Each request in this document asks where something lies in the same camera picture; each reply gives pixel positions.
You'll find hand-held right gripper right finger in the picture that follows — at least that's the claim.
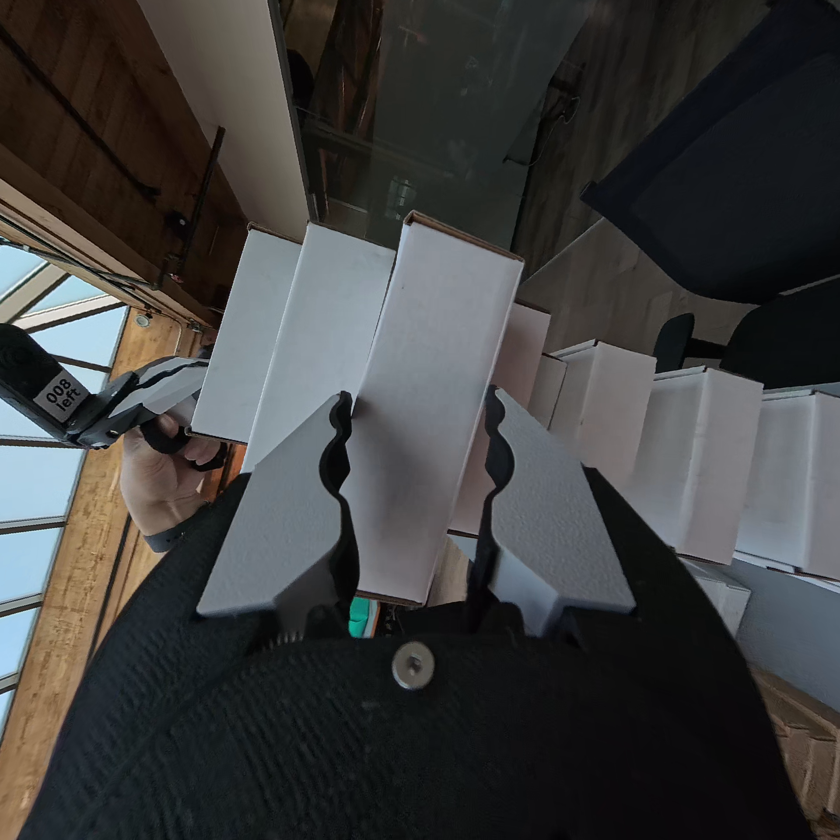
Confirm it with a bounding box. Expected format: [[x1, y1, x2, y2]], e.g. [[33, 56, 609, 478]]
[[465, 386, 637, 637]]

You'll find glass partition panel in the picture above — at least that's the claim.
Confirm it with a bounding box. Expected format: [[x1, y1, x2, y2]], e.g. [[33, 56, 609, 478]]
[[279, 0, 595, 253]]

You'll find person's left hand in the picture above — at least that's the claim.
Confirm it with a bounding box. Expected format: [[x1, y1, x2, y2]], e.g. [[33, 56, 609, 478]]
[[121, 413, 227, 536]]

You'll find black office chair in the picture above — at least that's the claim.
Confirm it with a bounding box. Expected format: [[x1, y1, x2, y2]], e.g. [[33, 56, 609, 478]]
[[656, 289, 840, 398]]

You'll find glass skylight window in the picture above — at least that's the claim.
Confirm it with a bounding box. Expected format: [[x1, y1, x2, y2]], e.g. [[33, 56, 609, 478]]
[[0, 239, 131, 723]]

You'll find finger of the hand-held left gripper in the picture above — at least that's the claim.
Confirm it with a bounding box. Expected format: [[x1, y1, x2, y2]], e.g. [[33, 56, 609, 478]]
[[98, 374, 201, 434], [131, 356, 212, 395]]

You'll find row of white boxes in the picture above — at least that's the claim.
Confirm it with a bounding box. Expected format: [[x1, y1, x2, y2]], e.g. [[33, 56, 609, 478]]
[[449, 298, 840, 641]]

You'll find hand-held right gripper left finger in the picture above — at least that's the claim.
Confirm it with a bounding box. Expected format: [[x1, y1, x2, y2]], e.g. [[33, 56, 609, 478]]
[[197, 392, 361, 619]]

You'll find white cardboard box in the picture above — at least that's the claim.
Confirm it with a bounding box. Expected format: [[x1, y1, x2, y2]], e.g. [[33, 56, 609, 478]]
[[185, 222, 304, 446], [338, 210, 526, 606], [241, 220, 399, 475]]

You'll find dark blue office chair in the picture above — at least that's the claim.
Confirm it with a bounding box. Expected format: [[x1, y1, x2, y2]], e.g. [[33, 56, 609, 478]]
[[581, 0, 840, 306]]

